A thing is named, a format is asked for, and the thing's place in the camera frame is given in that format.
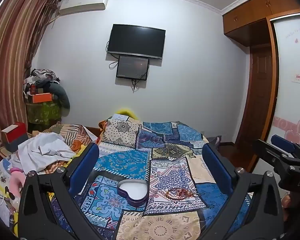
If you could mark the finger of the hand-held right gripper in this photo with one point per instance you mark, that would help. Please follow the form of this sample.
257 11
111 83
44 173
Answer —
270 155
282 142

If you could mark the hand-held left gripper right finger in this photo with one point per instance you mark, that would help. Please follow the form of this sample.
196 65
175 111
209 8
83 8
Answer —
218 170

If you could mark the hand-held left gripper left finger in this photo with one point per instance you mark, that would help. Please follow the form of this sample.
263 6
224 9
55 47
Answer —
83 170

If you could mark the heart-shaped tin box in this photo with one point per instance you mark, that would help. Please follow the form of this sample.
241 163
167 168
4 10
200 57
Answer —
132 192

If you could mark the person's right hand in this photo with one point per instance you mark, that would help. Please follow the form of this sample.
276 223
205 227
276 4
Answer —
286 201

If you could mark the dark purple pillow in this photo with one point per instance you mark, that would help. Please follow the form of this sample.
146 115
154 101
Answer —
215 140

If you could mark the striped orange quilt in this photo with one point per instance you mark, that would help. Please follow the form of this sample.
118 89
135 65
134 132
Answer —
70 135

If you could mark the white cloth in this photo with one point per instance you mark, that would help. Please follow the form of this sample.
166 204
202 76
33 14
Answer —
46 150

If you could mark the brown wooden door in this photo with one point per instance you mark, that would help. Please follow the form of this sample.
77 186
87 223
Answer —
258 100

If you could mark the patchwork printed blanket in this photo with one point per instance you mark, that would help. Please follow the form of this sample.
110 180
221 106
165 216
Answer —
170 155

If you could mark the white heart-print sliding door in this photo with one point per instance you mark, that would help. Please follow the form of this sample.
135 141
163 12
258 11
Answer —
295 92

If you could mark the pink plush toy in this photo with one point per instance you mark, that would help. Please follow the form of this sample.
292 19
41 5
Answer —
15 182

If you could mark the yellow pillow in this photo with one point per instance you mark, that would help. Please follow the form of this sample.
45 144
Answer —
127 112

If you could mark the red box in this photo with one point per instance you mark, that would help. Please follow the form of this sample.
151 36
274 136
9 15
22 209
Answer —
16 135

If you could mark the printed booklets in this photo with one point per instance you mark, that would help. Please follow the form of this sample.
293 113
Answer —
1 180

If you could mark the orange box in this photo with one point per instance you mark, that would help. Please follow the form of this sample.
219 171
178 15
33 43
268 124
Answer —
41 98

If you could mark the pile of clothes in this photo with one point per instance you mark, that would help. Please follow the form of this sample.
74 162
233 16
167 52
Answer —
41 76

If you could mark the small black monitor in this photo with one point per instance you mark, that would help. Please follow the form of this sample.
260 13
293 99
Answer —
132 68

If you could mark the striped brown curtain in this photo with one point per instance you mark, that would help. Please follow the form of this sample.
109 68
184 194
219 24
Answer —
12 62

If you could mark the wooden wardrobe cabinets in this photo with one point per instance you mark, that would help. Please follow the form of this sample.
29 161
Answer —
250 12

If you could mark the white air conditioner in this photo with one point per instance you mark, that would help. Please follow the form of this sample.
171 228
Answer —
83 3

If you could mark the black wall television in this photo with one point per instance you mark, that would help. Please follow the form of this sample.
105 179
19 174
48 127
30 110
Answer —
136 41

